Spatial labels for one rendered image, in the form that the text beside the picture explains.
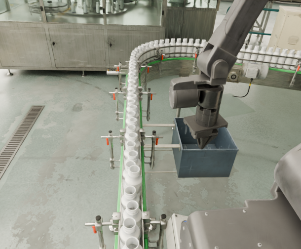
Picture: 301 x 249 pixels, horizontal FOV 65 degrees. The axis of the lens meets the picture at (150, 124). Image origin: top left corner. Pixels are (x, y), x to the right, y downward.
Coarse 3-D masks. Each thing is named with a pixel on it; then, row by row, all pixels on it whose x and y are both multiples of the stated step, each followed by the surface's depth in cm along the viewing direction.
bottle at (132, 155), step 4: (128, 152) 91; (132, 152) 92; (136, 152) 91; (128, 156) 90; (132, 156) 89; (136, 156) 90; (128, 160) 91; (132, 160) 90; (136, 160) 91; (136, 164) 91; (140, 164) 93
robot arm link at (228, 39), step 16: (240, 0) 48; (256, 0) 48; (240, 16) 49; (256, 16) 49; (224, 32) 49; (240, 32) 50; (208, 48) 55; (224, 48) 50; (240, 48) 51; (208, 64) 51
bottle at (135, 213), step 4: (128, 204) 73; (132, 204) 74; (136, 204) 73; (128, 208) 71; (136, 208) 71; (124, 212) 74; (128, 212) 71; (132, 212) 71; (136, 212) 72; (140, 212) 74; (124, 216) 73; (128, 216) 72; (132, 216) 72; (136, 216) 72; (140, 216) 73; (136, 220) 72; (140, 220) 73; (136, 224) 73; (140, 224) 75; (140, 228) 76; (140, 232) 78; (140, 236) 79
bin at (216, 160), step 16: (176, 128) 143; (224, 128) 148; (160, 144) 132; (176, 144) 133; (192, 144) 164; (208, 144) 165; (224, 144) 148; (176, 160) 144; (192, 160) 132; (208, 160) 132; (224, 160) 133; (192, 176) 139; (208, 176) 140; (224, 176) 141
